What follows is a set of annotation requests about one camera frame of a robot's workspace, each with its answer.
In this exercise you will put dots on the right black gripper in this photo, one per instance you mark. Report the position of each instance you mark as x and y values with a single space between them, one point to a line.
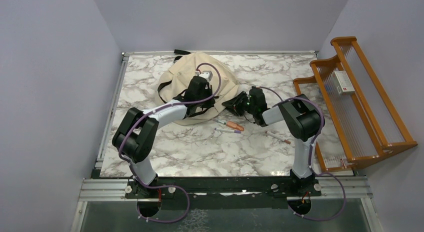
234 103

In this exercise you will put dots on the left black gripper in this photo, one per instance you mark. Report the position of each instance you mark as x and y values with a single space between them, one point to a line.
209 104

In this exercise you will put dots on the orange highlighter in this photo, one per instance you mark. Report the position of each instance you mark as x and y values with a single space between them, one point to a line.
234 126

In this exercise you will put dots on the cream canvas backpack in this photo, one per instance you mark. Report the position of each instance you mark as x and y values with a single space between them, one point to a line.
180 83

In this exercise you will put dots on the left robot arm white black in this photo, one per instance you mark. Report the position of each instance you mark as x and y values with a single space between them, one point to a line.
136 133

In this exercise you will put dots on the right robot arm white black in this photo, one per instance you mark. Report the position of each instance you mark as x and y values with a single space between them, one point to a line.
303 119

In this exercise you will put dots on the purple capped marker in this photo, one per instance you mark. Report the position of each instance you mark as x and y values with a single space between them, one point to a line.
228 130

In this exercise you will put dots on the green capped marker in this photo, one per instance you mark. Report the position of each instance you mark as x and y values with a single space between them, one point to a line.
219 121

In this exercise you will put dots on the brown tipped white marker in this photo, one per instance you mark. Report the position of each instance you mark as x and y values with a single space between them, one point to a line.
273 135

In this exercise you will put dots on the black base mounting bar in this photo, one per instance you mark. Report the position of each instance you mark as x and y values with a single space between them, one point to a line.
205 193

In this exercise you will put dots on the small white box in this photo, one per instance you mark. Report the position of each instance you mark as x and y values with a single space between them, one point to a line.
342 82

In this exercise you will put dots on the wooden shelf rack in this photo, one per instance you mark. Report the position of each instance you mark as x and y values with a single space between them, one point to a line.
367 123

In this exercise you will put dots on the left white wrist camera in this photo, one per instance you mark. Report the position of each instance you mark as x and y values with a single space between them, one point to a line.
207 74

